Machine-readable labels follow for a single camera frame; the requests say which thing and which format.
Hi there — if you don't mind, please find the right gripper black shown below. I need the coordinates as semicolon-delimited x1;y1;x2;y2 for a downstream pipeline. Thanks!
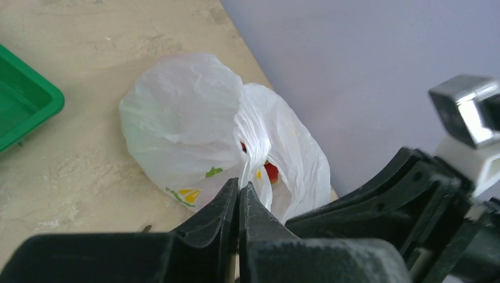
285;147;499;282

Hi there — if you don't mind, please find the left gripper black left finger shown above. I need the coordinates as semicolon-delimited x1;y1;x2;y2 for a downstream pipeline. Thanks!
167;178;239;282

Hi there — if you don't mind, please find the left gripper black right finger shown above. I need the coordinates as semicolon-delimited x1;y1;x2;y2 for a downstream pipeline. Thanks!
238;182;300;282

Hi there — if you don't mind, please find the white plastic bag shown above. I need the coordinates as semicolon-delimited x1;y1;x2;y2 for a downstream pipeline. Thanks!
119;53;332;222

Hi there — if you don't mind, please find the fake red fruit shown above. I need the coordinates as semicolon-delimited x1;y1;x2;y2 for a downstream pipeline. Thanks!
264;161;279;185

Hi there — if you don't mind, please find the green plastic tray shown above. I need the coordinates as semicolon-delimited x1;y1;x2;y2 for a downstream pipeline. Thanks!
1;46;65;151

